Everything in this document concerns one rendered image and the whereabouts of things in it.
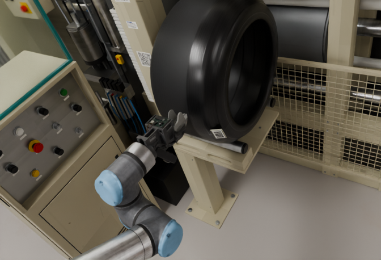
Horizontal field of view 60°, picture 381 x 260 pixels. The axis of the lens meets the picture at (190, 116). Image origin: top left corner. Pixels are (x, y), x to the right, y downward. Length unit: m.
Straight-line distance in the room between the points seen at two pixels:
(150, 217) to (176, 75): 0.44
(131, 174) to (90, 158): 0.76
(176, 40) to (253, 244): 1.40
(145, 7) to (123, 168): 0.62
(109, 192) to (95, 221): 0.95
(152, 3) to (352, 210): 1.63
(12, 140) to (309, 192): 1.70
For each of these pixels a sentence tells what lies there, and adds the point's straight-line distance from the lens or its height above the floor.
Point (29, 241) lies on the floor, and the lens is 2.76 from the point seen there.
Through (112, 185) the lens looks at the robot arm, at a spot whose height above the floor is 1.28.
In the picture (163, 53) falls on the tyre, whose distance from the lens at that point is 1.11.
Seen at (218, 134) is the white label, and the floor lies 1.10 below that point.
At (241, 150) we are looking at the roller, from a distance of 1.33.
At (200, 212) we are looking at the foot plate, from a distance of 2.27.
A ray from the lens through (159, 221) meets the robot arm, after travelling 0.91.
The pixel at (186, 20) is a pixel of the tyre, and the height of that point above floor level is 1.43.
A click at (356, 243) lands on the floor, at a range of 2.15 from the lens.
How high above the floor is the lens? 1.93
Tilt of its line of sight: 42 degrees down
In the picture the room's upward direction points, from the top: 19 degrees counter-clockwise
